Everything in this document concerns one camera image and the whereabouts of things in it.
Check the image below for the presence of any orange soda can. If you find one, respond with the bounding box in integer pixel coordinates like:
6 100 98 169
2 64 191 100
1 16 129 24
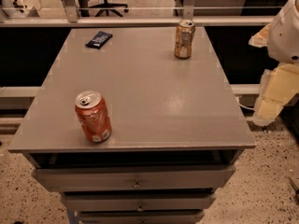
75 91 112 143

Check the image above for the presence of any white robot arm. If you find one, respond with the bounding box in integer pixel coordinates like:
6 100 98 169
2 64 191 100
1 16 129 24
249 0 299 126

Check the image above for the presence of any gold beige soda can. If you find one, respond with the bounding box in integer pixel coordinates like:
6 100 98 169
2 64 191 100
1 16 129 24
175 20 195 59

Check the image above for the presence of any grey drawer cabinet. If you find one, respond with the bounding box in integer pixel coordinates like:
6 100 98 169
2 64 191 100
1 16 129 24
7 26 257 224

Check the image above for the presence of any middle grey drawer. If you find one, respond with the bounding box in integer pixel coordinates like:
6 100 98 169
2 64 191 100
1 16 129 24
61 193 216 212

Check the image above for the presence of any grey drawer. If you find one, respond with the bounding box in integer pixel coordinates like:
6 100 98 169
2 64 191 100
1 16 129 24
79 211 204 224
32 164 235 192
61 193 216 212

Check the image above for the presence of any dark blue snack packet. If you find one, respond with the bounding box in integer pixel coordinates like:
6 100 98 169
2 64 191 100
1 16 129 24
85 31 112 49

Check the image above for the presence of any top grey drawer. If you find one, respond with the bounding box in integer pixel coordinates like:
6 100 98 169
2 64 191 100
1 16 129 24
32 164 235 192

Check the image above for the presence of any grey metal railing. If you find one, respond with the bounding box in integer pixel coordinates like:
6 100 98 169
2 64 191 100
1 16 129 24
0 0 282 27

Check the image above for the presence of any bottom grey drawer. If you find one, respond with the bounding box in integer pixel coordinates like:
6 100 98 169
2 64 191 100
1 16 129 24
79 211 204 224

